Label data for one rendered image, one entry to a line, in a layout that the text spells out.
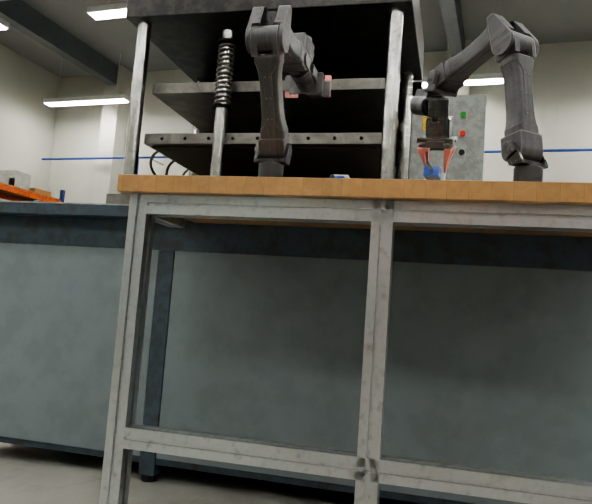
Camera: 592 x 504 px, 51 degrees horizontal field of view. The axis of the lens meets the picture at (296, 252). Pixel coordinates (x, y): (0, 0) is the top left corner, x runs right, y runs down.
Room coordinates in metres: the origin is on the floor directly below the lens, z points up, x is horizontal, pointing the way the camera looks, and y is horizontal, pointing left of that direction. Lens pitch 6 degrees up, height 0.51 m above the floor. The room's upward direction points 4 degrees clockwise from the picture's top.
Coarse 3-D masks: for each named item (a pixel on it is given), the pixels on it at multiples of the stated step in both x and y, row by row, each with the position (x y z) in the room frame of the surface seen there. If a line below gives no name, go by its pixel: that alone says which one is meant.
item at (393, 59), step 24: (144, 24) 2.72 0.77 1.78; (144, 48) 2.72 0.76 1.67; (144, 72) 2.73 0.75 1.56; (408, 72) 3.08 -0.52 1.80; (144, 96) 2.75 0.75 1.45; (384, 96) 2.45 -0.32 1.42; (408, 96) 3.08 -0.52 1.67; (384, 120) 2.44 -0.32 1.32; (408, 120) 3.09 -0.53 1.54; (384, 144) 2.43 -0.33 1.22; (408, 144) 3.09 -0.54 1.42; (384, 168) 2.43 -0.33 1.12
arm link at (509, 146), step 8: (504, 144) 1.36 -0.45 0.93; (512, 144) 1.34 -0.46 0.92; (504, 152) 1.35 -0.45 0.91; (512, 152) 1.34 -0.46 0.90; (520, 152) 1.33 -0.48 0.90; (512, 160) 1.34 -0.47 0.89; (520, 160) 1.32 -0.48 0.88; (528, 160) 1.33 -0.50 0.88; (544, 160) 1.36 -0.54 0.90; (544, 168) 1.36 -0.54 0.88
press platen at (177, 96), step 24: (168, 96) 2.83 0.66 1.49; (192, 96) 2.81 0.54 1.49; (240, 96) 2.76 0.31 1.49; (336, 96) 2.67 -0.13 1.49; (360, 96) 2.65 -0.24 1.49; (192, 120) 3.18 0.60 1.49; (240, 120) 3.12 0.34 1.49; (312, 120) 3.03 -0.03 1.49; (336, 120) 3.01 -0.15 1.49; (360, 120) 2.98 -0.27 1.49
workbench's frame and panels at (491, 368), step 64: (0, 256) 1.98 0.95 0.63; (64, 256) 1.92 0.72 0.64; (192, 256) 1.81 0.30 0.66; (256, 256) 1.76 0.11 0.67; (320, 256) 1.71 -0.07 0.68; (448, 256) 1.62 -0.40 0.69; (512, 256) 1.58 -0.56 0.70; (576, 256) 1.54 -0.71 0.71; (0, 320) 1.97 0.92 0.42; (64, 320) 1.91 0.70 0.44; (192, 320) 1.81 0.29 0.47; (256, 320) 1.76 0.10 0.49; (320, 320) 1.71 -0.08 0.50; (448, 320) 1.62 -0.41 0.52; (512, 320) 1.58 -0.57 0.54; (576, 320) 1.55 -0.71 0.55; (0, 384) 1.96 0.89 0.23; (64, 384) 1.91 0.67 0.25; (192, 384) 1.80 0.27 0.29; (256, 384) 1.75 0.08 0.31; (320, 384) 1.71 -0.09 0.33; (448, 384) 1.62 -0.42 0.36; (512, 384) 1.58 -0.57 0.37; (576, 384) 1.54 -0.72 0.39; (64, 448) 1.91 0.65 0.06; (384, 448) 1.66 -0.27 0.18; (448, 448) 1.62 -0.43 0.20; (512, 448) 1.58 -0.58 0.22; (576, 448) 1.54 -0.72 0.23
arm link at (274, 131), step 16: (256, 32) 1.36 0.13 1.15; (272, 32) 1.35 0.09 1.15; (256, 48) 1.38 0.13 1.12; (272, 48) 1.37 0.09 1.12; (256, 64) 1.40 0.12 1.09; (272, 64) 1.39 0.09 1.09; (272, 80) 1.41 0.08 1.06; (272, 96) 1.42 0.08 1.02; (272, 112) 1.44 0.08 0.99; (272, 128) 1.46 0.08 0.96; (272, 144) 1.48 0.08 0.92
